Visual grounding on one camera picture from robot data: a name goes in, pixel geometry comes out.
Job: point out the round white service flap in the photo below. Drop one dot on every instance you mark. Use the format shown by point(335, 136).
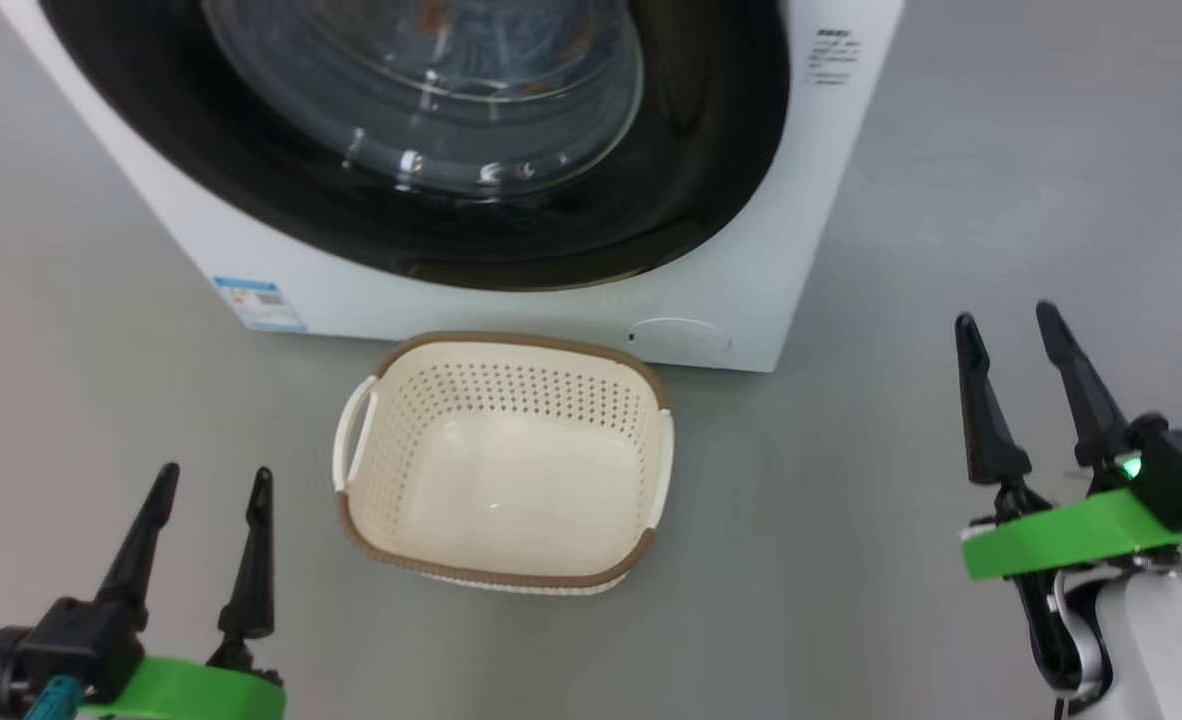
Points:
point(679, 338)

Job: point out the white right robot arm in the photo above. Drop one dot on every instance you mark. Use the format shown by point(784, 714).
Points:
point(1151, 650)

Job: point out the white washing machine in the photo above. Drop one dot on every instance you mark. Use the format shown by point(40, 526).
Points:
point(751, 290)

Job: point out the dark round washing machine door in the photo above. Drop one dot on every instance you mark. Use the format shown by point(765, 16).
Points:
point(711, 150)

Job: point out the cream perforated laundry basket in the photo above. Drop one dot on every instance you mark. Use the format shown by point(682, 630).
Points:
point(501, 500)

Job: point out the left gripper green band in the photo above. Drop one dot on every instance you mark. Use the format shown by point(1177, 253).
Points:
point(201, 695)

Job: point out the blue energy label sticker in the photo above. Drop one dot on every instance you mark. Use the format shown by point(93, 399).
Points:
point(261, 305)

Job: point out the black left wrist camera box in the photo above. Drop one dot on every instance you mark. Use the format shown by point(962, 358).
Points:
point(76, 645)

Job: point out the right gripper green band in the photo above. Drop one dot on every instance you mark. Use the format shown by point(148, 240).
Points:
point(1061, 540)

